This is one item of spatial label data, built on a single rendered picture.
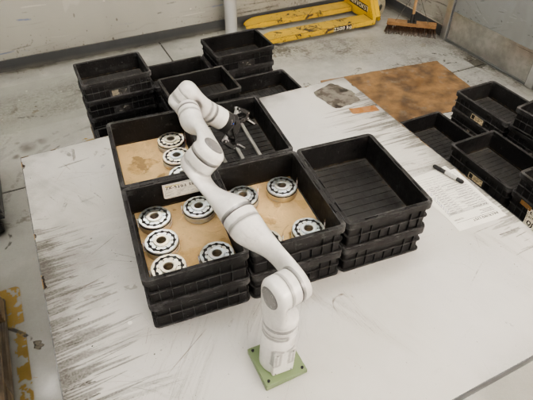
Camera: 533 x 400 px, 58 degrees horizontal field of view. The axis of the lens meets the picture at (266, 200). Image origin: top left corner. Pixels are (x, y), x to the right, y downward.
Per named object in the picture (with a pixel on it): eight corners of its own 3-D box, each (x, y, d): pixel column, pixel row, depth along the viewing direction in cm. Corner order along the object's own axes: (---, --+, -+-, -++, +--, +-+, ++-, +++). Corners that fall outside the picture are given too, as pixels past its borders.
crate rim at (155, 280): (121, 194, 155) (120, 189, 153) (212, 174, 162) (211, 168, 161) (143, 289, 127) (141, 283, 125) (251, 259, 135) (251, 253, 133)
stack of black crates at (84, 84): (150, 113, 331) (138, 51, 301) (162, 136, 311) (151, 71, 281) (90, 127, 318) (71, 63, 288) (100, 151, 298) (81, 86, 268)
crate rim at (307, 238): (347, 232, 142) (348, 226, 141) (251, 259, 135) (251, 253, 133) (294, 155, 170) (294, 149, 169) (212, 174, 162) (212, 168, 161)
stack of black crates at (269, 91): (281, 113, 330) (281, 68, 307) (302, 136, 310) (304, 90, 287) (226, 128, 318) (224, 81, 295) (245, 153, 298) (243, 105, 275)
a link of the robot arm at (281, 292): (281, 298, 107) (276, 344, 118) (313, 280, 112) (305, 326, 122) (257, 272, 113) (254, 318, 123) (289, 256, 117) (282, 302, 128)
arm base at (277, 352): (297, 366, 131) (304, 328, 121) (266, 378, 128) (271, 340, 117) (283, 339, 138) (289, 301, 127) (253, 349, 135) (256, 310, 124)
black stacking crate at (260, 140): (293, 175, 177) (293, 150, 169) (214, 194, 169) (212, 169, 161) (256, 120, 204) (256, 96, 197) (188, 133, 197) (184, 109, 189)
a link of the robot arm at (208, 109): (217, 94, 161) (200, 113, 164) (183, 72, 150) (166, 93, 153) (224, 107, 157) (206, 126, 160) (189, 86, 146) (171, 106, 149)
